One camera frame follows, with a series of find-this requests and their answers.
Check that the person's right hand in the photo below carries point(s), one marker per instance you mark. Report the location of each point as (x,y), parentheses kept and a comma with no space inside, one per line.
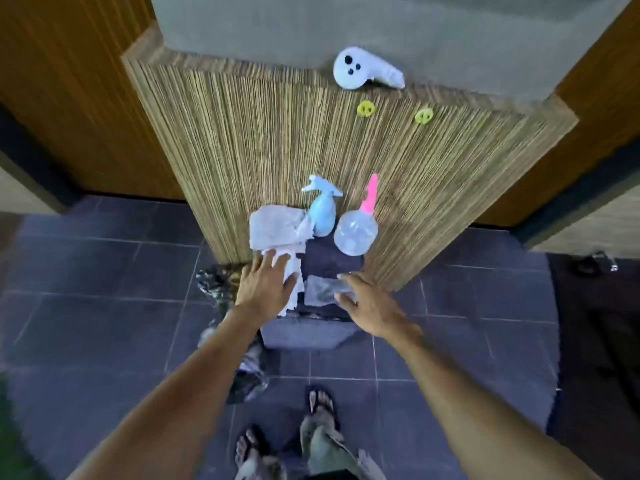
(375,309)

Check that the person's left hand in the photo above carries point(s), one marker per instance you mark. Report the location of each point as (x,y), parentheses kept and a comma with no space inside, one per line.
(265,289)

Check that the grey cleaning cloth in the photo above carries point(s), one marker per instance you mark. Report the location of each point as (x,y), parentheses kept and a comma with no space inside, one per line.
(320,289)

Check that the person's right forearm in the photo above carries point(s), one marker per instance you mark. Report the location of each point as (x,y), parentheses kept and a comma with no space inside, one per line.
(475,419)

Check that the person's left forearm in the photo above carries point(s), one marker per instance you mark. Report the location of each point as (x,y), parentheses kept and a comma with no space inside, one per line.
(175,404)

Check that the person's right foot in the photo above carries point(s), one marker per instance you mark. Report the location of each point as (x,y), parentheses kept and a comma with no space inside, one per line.
(320,412)

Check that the person's foot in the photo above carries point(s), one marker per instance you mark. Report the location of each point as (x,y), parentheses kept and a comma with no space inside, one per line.
(250,459)
(320,412)

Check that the person's left foot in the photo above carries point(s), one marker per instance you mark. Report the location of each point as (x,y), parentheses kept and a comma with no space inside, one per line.
(250,459)

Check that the clear plastic trash bags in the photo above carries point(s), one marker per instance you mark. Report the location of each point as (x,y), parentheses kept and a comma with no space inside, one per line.
(215,284)

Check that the grey stool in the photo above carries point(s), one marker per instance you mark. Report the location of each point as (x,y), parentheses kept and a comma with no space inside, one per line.
(305,334)

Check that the white cloth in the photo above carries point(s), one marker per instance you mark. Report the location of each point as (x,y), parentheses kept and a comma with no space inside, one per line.
(275,227)

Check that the clear spray bottle pink nozzle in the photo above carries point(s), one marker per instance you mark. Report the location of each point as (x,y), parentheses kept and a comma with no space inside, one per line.
(355,234)

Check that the blue spray bottle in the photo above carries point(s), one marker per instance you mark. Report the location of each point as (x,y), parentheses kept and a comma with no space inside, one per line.
(322,214)

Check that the black flip-flop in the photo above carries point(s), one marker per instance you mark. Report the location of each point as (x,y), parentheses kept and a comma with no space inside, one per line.
(331,397)
(261,434)

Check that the wooden slatted counter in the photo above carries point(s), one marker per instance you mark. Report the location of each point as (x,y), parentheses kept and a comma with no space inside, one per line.
(250,144)

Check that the olive green trousers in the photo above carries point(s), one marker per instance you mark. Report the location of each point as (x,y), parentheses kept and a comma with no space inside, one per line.
(325,454)

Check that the small black object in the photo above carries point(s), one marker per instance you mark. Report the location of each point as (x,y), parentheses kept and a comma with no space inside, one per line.
(590,264)

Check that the white handheld controller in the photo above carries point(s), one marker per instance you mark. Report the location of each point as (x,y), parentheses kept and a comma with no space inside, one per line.
(352,69)

